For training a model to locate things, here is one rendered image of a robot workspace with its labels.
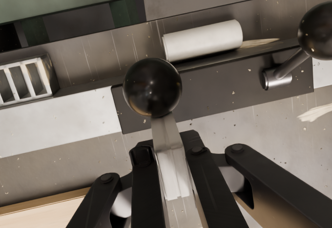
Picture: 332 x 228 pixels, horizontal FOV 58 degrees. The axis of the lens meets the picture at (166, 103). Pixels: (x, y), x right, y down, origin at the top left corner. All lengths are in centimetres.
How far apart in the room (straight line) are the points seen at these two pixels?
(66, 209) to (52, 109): 13
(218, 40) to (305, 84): 10
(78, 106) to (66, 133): 3
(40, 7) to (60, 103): 13
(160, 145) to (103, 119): 16
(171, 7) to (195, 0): 24
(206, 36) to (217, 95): 6
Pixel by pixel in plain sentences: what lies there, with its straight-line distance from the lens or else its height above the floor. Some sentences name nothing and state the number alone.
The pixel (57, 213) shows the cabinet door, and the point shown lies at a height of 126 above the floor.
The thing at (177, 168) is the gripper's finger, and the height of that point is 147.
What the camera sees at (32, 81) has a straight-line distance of 33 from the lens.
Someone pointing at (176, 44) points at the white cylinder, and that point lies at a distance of 30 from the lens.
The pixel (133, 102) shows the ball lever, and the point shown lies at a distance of 18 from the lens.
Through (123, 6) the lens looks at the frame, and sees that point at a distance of 143.
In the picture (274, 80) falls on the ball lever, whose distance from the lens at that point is 31.
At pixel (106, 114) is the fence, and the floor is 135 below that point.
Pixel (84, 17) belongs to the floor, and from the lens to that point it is 242.
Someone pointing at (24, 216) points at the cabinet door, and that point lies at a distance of 41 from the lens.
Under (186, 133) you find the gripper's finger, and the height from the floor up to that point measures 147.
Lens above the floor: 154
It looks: 27 degrees down
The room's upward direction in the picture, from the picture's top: 88 degrees clockwise
